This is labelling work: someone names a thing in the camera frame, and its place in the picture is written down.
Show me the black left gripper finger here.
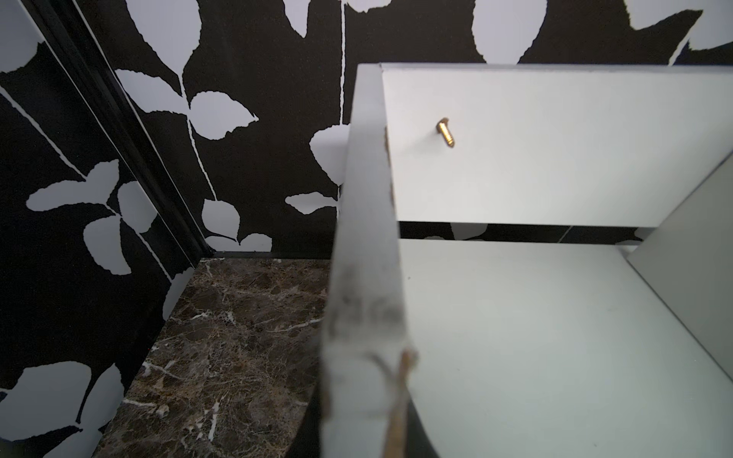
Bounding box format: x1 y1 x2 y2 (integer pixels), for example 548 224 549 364
402 396 440 458

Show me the white wooden bookshelf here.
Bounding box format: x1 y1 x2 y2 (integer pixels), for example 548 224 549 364
320 64 732 457

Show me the brass screw in back panel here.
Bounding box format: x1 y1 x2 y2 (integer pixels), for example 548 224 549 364
436 118 455 148

